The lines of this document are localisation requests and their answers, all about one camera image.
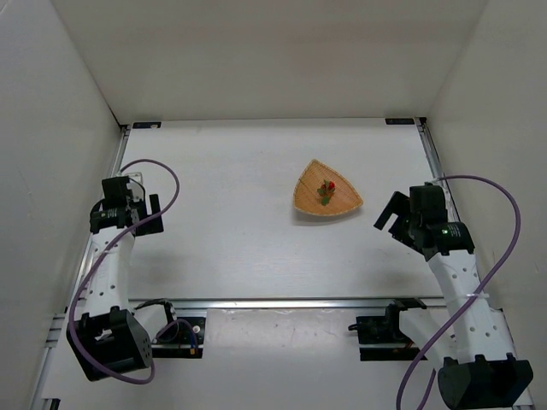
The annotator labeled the left aluminium frame rail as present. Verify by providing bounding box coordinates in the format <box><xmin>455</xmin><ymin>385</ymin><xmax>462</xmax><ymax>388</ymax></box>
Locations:
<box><xmin>27</xmin><ymin>124</ymin><xmax>132</xmax><ymax>410</ymax></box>

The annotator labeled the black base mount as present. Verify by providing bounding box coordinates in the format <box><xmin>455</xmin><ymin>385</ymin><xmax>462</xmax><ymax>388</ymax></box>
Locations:
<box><xmin>133</xmin><ymin>298</ymin><xmax>206</xmax><ymax>359</ymax></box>
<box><xmin>348</xmin><ymin>298</ymin><xmax>426</xmax><ymax>362</ymax></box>

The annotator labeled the front aluminium frame rail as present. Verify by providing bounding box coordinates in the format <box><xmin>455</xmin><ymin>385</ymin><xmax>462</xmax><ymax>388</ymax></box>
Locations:
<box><xmin>127</xmin><ymin>298</ymin><xmax>398</xmax><ymax>310</ymax></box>

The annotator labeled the right black corner bracket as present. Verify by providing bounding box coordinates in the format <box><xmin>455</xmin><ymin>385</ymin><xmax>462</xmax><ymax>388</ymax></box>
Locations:
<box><xmin>385</xmin><ymin>118</ymin><xmax>415</xmax><ymax>126</ymax></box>

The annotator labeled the black corner bracket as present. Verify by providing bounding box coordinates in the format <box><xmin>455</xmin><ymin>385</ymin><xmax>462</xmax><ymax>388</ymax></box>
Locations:
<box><xmin>132</xmin><ymin>121</ymin><xmax>162</xmax><ymax>129</ymax></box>
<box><xmin>385</xmin><ymin>118</ymin><xmax>415</xmax><ymax>126</ymax></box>

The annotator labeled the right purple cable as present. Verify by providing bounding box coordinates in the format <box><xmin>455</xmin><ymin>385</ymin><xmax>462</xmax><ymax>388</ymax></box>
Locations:
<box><xmin>395</xmin><ymin>173</ymin><xmax>522</xmax><ymax>410</ymax></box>

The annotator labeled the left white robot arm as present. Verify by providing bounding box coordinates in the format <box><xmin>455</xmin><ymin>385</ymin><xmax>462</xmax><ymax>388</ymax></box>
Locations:
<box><xmin>67</xmin><ymin>173</ymin><xmax>176</xmax><ymax>382</ymax></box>

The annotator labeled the aluminium frame rail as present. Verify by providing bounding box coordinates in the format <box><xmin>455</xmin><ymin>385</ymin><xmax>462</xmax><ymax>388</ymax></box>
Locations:
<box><xmin>419</xmin><ymin>117</ymin><xmax>533</xmax><ymax>409</ymax></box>
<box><xmin>27</xmin><ymin>124</ymin><xmax>132</xmax><ymax>410</ymax></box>
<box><xmin>127</xmin><ymin>298</ymin><xmax>398</xmax><ymax>310</ymax></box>

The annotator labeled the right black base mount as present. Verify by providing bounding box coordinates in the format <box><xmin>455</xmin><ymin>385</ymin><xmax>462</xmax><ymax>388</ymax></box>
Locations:
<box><xmin>348</xmin><ymin>298</ymin><xmax>426</xmax><ymax>362</ymax></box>

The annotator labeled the right aluminium frame rail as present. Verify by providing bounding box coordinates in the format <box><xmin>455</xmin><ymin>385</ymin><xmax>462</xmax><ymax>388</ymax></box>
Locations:
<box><xmin>419</xmin><ymin>117</ymin><xmax>533</xmax><ymax>409</ymax></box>

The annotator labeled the purple cable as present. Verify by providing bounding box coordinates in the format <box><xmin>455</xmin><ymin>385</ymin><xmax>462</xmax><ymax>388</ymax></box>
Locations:
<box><xmin>395</xmin><ymin>173</ymin><xmax>522</xmax><ymax>410</ymax></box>
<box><xmin>68</xmin><ymin>159</ymin><xmax>180</xmax><ymax>385</ymax></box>

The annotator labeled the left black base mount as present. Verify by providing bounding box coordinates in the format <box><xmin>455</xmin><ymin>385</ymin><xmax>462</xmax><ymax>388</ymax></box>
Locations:
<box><xmin>133</xmin><ymin>298</ymin><xmax>206</xmax><ymax>359</ymax></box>

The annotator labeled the left black corner bracket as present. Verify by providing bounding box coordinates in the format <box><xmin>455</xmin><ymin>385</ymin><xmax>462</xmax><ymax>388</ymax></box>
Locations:
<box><xmin>132</xmin><ymin>121</ymin><xmax>162</xmax><ymax>129</ymax></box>

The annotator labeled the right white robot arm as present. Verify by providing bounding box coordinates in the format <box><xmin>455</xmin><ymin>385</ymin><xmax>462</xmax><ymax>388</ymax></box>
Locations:
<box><xmin>374</xmin><ymin>179</ymin><xmax>533</xmax><ymax>409</ymax></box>

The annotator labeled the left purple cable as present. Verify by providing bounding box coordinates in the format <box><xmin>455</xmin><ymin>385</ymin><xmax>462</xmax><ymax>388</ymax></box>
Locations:
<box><xmin>68</xmin><ymin>159</ymin><xmax>180</xmax><ymax>385</ymax></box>

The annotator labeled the woven wicker fruit bowl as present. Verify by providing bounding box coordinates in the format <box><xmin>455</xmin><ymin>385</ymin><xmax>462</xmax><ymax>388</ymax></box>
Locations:
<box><xmin>293</xmin><ymin>159</ymin><xmax>363</xmax><ymax>217</ymax></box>

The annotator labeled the fake red berries sprig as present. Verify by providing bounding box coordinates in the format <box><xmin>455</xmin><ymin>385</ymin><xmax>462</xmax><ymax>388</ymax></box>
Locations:
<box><xmin>317</xmin><ymin>179</ymin><xmax>336</xmax><ymax>206</ymax></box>

